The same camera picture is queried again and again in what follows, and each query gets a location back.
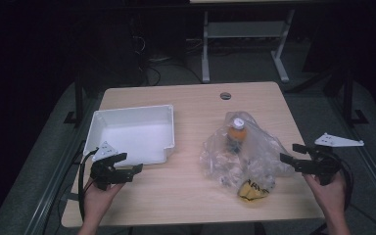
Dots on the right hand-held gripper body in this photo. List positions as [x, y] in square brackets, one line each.
[323, 163]

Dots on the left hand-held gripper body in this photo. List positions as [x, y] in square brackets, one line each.
[106, 174]

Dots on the orange drink bottle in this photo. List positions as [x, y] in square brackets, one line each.
[237, 134]

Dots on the clear plastic bag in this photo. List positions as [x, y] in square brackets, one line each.
[222, 163]

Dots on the person's left hand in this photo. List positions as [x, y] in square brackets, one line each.
[96, 200]

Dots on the person's right hand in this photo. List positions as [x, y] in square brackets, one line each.
[331, 196]

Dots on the white plastic tray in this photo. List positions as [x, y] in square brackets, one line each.
[137, 137]

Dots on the grey tape piece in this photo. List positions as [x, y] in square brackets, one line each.
[69, 197]

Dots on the yellow snack packet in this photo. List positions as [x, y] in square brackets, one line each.
[251, 193]

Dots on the black metal stand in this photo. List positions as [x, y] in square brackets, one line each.
[349, 98]
[78, 101]

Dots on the grey table grommet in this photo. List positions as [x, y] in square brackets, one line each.
[225, 96]

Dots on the white metal table frame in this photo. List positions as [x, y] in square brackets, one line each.
[205, 49]

